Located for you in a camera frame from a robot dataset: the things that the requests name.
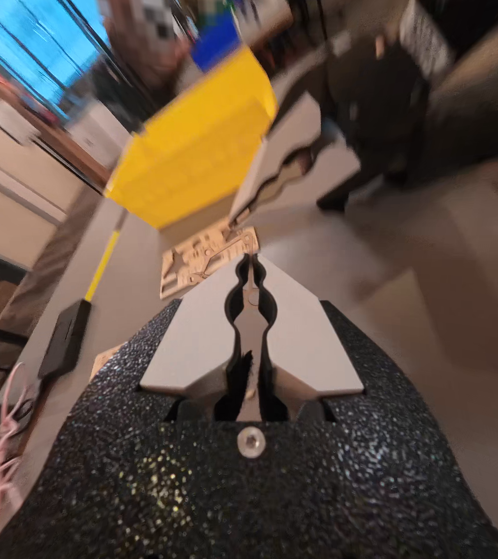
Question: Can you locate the white cabinet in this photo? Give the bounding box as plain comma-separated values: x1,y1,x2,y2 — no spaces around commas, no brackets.
0,85,114,271

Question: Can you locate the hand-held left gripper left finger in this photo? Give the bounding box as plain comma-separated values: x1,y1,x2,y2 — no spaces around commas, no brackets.
139,253,250,413

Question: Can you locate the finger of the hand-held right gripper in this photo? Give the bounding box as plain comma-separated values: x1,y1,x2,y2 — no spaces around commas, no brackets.
236,133,361,228
229,92,322,228

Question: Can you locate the wooden sheet with triangle cutouts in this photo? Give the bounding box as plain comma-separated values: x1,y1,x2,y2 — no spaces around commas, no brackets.
159,226,260,300

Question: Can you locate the wooden bicycle frame part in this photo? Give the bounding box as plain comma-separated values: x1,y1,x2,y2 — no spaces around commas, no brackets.
241,262,262,306

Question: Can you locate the yellow plastic bin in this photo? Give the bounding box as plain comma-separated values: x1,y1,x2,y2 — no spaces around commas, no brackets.
105,46,280,230

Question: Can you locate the black power adapter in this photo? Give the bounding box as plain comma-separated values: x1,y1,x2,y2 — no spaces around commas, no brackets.
37,300,92,381

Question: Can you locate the blue box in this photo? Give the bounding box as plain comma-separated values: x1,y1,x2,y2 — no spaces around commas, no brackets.
191,17,244,74

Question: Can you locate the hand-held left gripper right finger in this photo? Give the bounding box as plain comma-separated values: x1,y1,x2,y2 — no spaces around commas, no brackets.
252,253,365,415

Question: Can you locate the wooden sheet with frame cutout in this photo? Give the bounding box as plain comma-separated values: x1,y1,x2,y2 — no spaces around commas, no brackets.
88,343,123,385

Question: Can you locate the yellow tape strip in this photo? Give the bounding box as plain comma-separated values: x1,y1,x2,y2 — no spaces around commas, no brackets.
84,230,120,303

